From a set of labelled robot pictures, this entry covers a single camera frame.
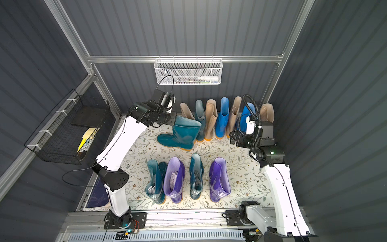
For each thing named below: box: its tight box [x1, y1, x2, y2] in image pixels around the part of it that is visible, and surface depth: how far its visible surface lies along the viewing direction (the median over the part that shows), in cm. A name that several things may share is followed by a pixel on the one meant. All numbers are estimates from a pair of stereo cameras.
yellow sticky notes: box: [77, 127, 97, 153], surface depth 75 cm
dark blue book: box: [87, 176, 109, 209], surface depth 81 cm
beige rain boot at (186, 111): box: [179, 102, 196, 120], surface depth 89 cm
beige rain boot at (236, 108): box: [226, 95, 242, 139], surface depth 93 cm
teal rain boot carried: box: [156, 115, 202, 151], surface depth 89 cm
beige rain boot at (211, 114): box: [204, 99, 218, 142], surface depth 93 cm
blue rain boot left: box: [215, 96, 230, 140], surface depth 95 cm
